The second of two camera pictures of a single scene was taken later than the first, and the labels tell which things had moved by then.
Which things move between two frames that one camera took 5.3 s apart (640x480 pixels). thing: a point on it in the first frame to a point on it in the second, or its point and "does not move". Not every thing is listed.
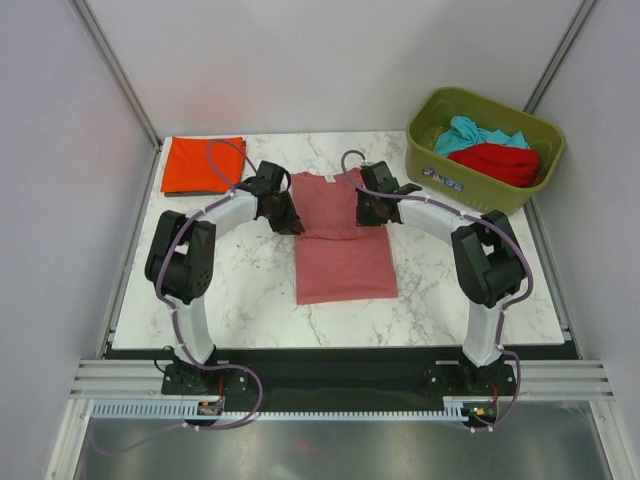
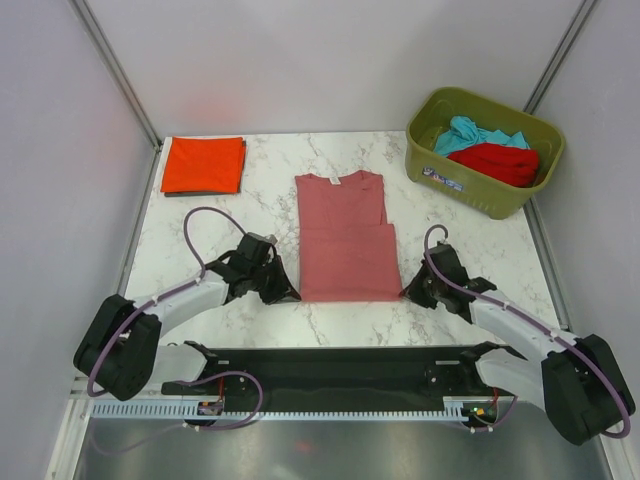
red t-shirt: (514, 165) does not move
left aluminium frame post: (105, 52) does not move
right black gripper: (362, 217) to (413, 293)
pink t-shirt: (336, 259) does not move
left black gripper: (290, 224) to (282, 291)
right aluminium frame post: (561, 58) does not move
